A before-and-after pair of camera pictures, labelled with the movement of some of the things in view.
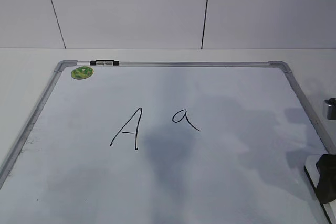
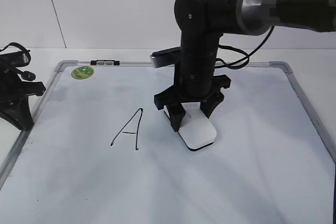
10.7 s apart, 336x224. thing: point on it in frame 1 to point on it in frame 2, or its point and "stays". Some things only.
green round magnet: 82,72 stays
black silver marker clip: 104,62 stays
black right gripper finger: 326,188 to 192,87
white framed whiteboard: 167,142 stays
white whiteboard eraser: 313,171 to 196,130
